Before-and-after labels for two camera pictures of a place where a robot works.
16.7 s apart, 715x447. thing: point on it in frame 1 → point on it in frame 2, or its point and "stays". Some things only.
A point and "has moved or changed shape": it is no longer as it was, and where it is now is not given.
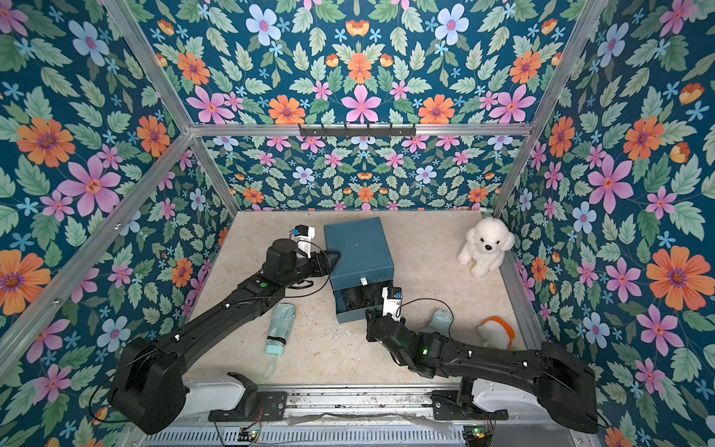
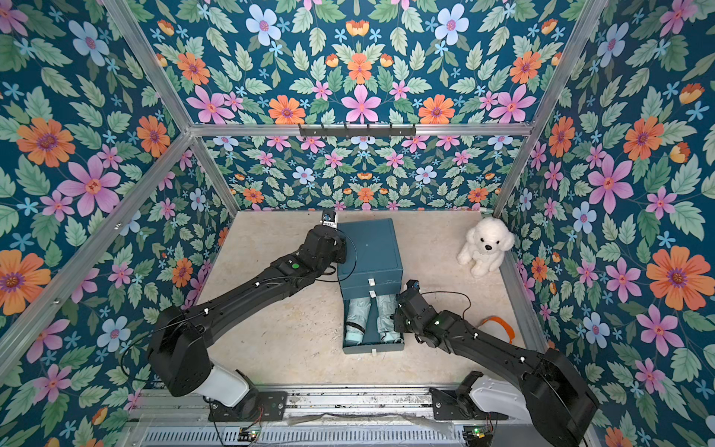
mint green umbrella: (440, 322) has moved or changed shape
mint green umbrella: (283, 316) → (357, 317)
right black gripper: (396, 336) → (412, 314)
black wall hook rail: (357, 129) stays
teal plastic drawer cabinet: (364, 268) has moved or changed shape
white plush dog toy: (487, 243) stays
